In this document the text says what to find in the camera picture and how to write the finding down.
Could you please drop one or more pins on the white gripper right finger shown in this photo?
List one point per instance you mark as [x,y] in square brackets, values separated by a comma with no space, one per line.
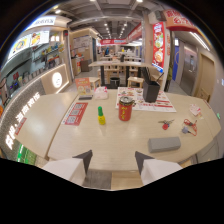
[156,169]

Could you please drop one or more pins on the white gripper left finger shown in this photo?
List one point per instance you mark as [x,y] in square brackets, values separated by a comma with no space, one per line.
[66,168]

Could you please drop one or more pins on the gray rectangular box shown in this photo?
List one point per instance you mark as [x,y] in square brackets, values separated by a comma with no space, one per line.
[164,144]

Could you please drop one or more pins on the black chopstick holder box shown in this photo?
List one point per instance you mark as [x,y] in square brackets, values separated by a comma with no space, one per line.
[150,88]

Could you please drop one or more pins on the red key fob keys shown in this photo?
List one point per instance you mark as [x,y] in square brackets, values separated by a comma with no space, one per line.
[165,124]

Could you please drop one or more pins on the red QR code sticker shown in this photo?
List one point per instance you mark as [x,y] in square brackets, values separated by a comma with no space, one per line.
[75,113]

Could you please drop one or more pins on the small yellow green-capped bottle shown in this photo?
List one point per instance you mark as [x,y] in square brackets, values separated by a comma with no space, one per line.
[101,116]

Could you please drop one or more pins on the red drink can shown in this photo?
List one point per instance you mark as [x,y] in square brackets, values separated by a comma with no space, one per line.
[125,109]

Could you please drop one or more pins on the large printed menu sheet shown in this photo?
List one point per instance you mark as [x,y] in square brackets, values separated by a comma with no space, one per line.
[146,100]

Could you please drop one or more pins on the small white red card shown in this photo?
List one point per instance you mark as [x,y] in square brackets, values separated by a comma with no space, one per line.
[195,109]

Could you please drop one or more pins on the black phone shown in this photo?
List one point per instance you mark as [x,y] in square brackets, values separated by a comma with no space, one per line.
[85,97]

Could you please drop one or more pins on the white tissue packet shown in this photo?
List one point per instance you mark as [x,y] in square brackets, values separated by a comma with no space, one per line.
[101,93]

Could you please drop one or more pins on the orange table sign stand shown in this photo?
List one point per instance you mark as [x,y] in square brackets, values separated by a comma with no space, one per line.
[82,85]

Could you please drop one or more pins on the wooden stool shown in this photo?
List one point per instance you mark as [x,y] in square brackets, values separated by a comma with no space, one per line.
[135,81]
[94,82]

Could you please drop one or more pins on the black trash bin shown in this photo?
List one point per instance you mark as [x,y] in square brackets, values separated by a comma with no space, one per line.
[114,82]

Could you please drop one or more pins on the wooden dining table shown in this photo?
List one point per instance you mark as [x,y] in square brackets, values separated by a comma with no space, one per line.
[116,66]

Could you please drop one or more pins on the red hanging banner poster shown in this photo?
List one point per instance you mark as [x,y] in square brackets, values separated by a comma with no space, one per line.
[158,46]

